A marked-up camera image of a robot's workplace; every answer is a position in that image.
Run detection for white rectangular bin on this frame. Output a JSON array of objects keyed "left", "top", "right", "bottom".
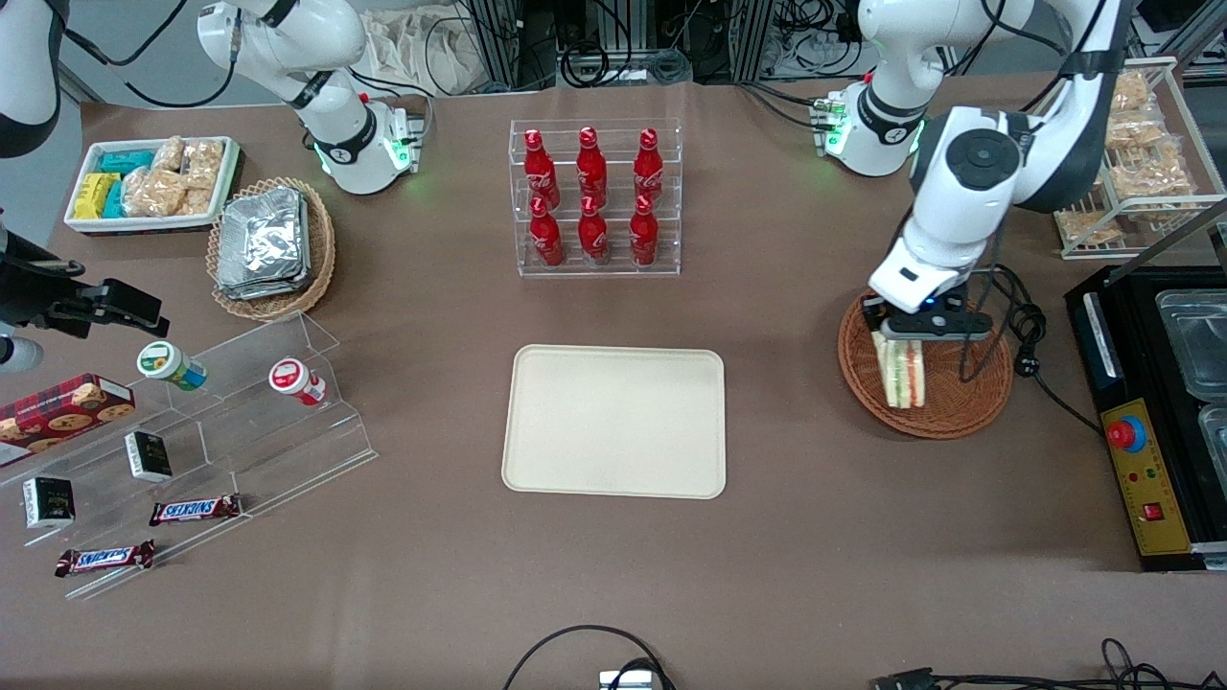
[{"left": 63, "top": 136, "right": 241, "bottom": 236}]

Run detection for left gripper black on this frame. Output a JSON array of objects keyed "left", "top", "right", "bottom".
[{"left": 861, "top": 287, "right": 971, "bottom": 334}]

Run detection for yellow snack pack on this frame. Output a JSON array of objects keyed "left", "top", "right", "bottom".
[{"left": 73, "top": 172, "right": 118, "bottom": 221}]

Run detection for white wire rack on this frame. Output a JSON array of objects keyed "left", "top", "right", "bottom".
[{"left": 1054, "top": 56, "right": 1227, "bottom": 262}]

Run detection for black looped cable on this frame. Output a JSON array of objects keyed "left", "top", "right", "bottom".
[{"left": 503, "top": 625, "right": 677, "bottom": 690}]

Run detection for red lid white cup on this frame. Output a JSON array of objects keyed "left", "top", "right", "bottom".
[{"left": 267, "top": 356, "right": 328, "bottom": 407}]

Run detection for Snickers chocolate bar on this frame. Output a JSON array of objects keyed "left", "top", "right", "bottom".
[
  {"left": 55, "top": 540, "right": 156, "bottom": 578},
  {"left": 149, "top": 494, "right": 243, "bottom": 527}
]

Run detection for clear acrylic bottle rack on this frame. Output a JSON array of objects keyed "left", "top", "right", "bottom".
[{"left": 508, "top": 118, "right": 683, "bottom": 279}]

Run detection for cream rectangular tray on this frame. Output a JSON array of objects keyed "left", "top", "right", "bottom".
[{"left": 501, "top": 344, "right": 728, "bottom": 500}]

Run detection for black sealing machine yellow panel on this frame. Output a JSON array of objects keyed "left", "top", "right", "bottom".
[{"left": 1064, "top": 196, "right": 1227, "bottom": 573}]

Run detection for round brown wicker basket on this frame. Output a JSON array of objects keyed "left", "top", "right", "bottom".
[{"left": 837, "top": 287, "right": 1015, "bottom": 441}]

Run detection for oval tan wicker basket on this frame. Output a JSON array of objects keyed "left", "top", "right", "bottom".
[{"left": 206, "top": 177, "right": 336, "bottom": 322}]

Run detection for red cola bottle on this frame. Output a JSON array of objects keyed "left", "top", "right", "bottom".
[
  {"left": 524, "top": 129, "right": 560, "bottom": 207},
  {"left": 634, "top": 127, "right": 665, "bottom": 202},
  {"left": 529, "top": 196, "right": 566, "bottom": 267},
  {"left": 576, "top": 126, "right": 608, "bottom": 202},
  {"left": 629, "top": 195, "right": 660, "bottom": 267},
  {"left": 577, "top": 195, "right": 610, "bottom": 265}
]

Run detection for clear acrylic stepped stand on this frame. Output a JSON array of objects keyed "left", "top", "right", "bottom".
[{"left": 0, "top": 309, "right": 380, "bottom": 602}]

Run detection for clear plastic food container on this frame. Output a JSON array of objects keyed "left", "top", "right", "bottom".
[
  {"left": 1155, "top": 287, "right": 1227, "bottom": 402},
  {"left": 1198, "top": 402, "right": 1227, "bottom": 495}
]

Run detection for aluminium frame post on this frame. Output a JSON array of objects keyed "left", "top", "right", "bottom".
[
  {"left": 729, "top": 0, "right": 777, "bottom": 82},
  {"left": 465, "top": 0, "right": 557, "bottom": 92}
]

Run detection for black coiled cable bundle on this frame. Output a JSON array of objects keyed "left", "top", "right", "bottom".
[{"left": 556, "top": 0, "right": 693, "bottom": 87}]

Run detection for black power cable with plug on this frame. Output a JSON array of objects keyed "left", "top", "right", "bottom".
[{"left": 987, "top": 264, "right": 1103, "bottom": 437}]

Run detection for red cookie box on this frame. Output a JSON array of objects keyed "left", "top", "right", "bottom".
[{"left": 0, "top": 373, "right": 136, "bottom": 468}]

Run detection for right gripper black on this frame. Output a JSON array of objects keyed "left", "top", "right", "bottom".
[{"left": 0, "top": 230, "right": 170, "bottom": 338}]

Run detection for small black box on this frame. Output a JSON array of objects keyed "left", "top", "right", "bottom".
[
  {"left": 125, "top": 430, "right": 174, "bottom": 483},
  {"left": 22, "top": 476, "right": 77, "bottom": 530}
]

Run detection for silver foil container stack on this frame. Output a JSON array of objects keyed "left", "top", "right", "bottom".
[{"left": 217, "top": 187, "right": 313, "bottom": 300}]

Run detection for black cable with connector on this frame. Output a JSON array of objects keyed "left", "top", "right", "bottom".
[{"left": 870, "top": 637, "right": 1227, "bottom": 690}]

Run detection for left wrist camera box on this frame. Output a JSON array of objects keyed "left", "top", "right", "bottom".
[{"left": 880, "top": 309, "right": 994, "bottom": 343}]

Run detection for white cloth bag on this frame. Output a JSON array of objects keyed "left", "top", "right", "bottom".
[{"left": 364, "top": 10, "right": 490, "bottom": 97}]

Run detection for triangle sandwich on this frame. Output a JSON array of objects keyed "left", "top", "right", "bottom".
[{"left": 872, "top": 331, "right": 929, "bottom": 410}]

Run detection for green lid white cup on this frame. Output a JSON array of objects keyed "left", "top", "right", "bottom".
[{"left": 136, "top": 340, "right": 208, "bottom": 392}]

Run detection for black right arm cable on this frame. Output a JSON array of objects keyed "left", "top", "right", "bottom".
[{"left": 58, "top": 0, "right": 241, "bottom": 108}]

